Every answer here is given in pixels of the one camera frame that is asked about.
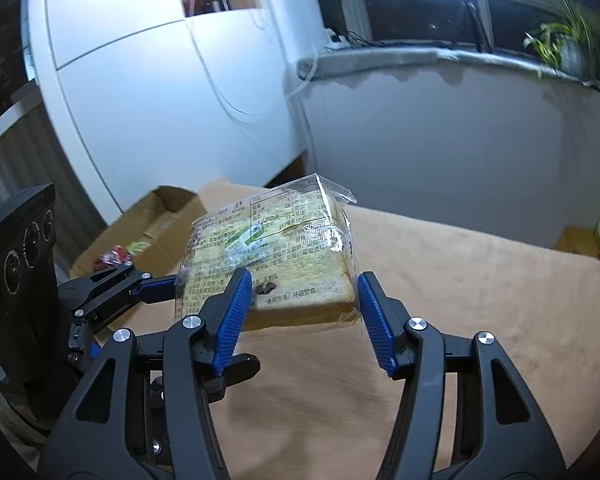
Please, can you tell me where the white cable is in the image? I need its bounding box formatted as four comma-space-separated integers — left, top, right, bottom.
187, 0, 322, 123

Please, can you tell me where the colourful candy pile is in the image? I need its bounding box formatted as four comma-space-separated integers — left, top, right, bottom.
93, 245, 132, 272

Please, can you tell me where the white refrigerator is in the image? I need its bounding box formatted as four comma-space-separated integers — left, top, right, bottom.
28, 0, 322, 222

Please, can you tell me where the packaged sliced bread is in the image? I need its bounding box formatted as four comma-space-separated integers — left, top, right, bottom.
174, 174, 358, 330

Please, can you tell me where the light green snack packet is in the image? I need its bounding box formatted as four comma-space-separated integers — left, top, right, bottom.
125, 240, 150, 257

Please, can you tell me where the green potted plant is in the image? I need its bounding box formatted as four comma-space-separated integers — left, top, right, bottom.
522, 0, 598, 81

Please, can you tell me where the brown cardboard box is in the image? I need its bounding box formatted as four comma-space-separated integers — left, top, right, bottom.
70, 185, 207, 278

